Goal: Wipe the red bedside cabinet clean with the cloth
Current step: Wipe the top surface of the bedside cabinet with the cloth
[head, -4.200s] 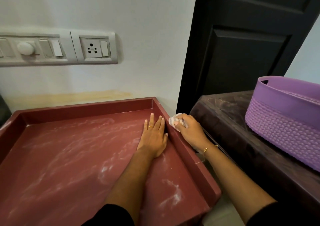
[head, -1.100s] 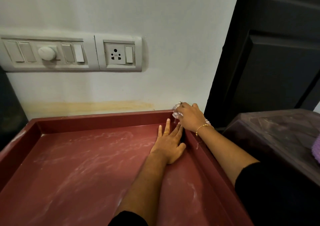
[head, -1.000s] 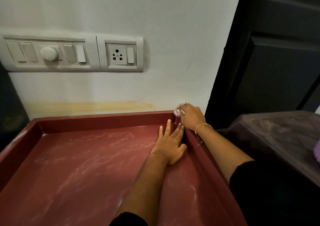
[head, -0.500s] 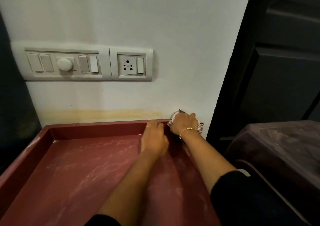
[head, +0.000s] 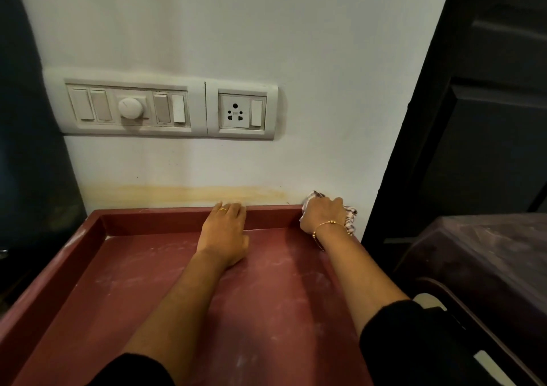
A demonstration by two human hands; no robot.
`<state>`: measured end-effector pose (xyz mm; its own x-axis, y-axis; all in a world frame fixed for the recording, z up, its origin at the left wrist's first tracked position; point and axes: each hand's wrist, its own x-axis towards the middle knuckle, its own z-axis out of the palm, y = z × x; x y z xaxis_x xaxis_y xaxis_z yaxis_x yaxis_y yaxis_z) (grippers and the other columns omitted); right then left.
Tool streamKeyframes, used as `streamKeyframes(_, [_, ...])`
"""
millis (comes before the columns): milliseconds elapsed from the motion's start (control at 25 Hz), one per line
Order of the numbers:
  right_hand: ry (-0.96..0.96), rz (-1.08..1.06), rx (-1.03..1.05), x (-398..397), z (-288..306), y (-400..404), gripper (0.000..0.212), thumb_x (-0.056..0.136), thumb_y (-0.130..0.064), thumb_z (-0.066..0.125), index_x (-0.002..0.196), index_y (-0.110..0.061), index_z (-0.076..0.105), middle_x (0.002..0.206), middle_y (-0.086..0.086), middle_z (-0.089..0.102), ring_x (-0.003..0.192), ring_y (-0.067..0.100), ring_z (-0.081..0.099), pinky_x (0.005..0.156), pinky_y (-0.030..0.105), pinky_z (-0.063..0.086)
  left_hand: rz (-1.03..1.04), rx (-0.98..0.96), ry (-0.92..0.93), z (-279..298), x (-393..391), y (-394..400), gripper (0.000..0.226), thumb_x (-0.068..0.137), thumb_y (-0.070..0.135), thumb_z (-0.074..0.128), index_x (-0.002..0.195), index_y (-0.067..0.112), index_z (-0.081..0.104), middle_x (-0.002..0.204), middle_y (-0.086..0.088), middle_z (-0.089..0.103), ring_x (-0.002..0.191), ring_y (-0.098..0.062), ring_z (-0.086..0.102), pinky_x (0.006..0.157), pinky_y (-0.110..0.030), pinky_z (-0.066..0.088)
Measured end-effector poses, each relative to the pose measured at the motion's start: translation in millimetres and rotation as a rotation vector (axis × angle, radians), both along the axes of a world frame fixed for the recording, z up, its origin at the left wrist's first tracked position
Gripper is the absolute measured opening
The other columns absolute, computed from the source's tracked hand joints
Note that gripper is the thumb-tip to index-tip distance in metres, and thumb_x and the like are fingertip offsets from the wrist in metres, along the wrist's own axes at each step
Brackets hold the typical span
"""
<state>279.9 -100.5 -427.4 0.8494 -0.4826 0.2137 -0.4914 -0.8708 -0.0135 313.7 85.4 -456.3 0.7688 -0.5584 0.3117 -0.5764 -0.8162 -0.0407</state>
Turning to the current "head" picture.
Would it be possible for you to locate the person's left hand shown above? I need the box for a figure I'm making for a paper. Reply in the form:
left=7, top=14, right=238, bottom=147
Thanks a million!
left=197, top=202, right=250, bottom=270

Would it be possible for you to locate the person's right hand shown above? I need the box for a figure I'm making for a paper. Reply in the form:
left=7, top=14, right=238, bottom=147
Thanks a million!
left=299, top=196, right=348, bottom=235

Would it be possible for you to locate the checked cleaning cloth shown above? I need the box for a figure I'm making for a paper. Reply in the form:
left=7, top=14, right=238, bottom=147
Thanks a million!
left=301, top=190, right=358, bottom=235

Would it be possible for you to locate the person's left forearm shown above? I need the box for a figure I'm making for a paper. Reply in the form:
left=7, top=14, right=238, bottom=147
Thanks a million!
left=122, top=248, right=235, bottom=385

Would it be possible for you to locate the person's right forearm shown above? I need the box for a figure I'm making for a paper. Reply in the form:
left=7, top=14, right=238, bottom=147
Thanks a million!
left=314, top=224, right=411, bottom=336

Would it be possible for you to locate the red rimmed table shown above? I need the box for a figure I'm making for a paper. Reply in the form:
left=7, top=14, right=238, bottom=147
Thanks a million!
left=0, top=204, right=373, bottom=386

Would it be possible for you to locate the white power socket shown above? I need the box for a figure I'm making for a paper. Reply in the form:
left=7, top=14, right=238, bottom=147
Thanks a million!
left=220, top=96, right=250, bottom=129

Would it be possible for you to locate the white socket panel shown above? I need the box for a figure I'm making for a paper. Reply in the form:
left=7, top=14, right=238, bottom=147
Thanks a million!
left=205, top=80, right=279, bottom=140

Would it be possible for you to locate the person's black right sleeve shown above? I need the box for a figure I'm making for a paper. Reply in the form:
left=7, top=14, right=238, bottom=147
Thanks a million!
left=359, top=299, right=489, bottom=386

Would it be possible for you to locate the white round regulator knob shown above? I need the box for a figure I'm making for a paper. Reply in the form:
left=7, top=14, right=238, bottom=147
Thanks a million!
left=117, top=96, right=144, bottom=121

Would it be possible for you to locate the dark brown plastic chair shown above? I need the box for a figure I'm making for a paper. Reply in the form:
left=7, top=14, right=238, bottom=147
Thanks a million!
left=392, top=212, right=547, bottom=386

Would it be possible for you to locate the dark wooden door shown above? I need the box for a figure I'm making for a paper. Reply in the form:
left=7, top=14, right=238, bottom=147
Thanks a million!
left=361, top=0, right=547, bottom=245

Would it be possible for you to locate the dark cabinet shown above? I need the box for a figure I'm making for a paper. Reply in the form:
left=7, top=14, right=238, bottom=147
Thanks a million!
left=0, top=0, right=87, bottom=316

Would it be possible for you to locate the white plastic object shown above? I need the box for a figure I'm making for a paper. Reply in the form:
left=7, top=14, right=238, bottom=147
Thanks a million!
left=412, top=292, right=519, bottom=386

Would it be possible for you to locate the gold bracelet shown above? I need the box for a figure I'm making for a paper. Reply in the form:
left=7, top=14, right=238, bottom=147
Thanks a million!
left=311, top=220, right=354, bottom=252

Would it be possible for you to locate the white wide switch panel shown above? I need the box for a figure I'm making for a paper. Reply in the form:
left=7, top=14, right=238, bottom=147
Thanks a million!
left=42, top=67, right=208, bottom=138

